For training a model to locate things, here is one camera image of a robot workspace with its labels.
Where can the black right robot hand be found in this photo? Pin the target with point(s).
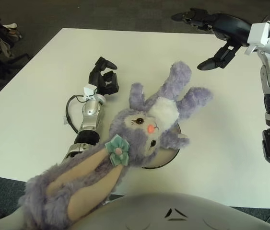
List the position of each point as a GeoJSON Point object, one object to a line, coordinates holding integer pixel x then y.
{"type": "Point", "coordinates": [230, 28]}

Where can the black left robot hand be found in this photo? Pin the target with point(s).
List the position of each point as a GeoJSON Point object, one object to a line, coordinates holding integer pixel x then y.
{"type": "Point", "coordinates": [98, 81]}

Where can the purple plush bunny doll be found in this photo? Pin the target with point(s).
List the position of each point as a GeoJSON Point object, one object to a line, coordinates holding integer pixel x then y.
{"type": "Point", "coordinates": [130, 134]}

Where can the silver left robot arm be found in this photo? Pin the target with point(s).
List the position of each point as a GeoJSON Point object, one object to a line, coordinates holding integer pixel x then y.
{"type": "Point", "coordinates": [90, 112]}

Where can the white plate with black rim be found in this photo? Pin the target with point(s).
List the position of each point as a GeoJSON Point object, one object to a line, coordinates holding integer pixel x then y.
{"type": "Point", "coordinates": [166, 158]}

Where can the dark bag with white item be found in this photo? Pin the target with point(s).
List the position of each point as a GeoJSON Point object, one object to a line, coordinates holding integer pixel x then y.
{"type": "Point", "coordinates": [5, 36]}

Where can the grey robot torso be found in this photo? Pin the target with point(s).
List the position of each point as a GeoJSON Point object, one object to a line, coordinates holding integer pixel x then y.
{"type": "Point", "coordinates": [173, 215]}

